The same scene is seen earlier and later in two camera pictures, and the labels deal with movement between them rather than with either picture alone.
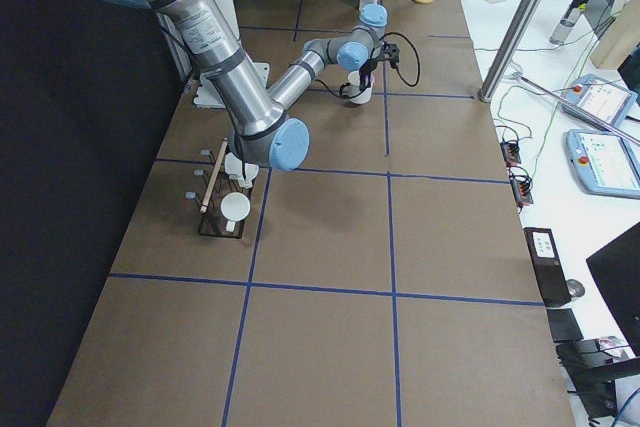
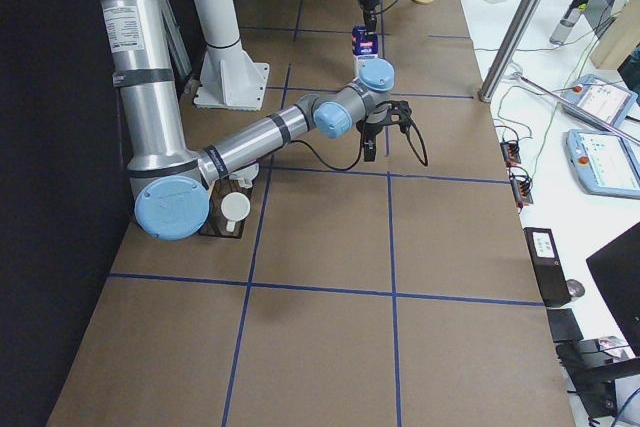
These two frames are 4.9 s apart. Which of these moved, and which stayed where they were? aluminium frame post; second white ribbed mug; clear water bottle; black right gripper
Moved: black right gripper
Stayed: second white ribbed mug; clear water bottle; aluminium frame post
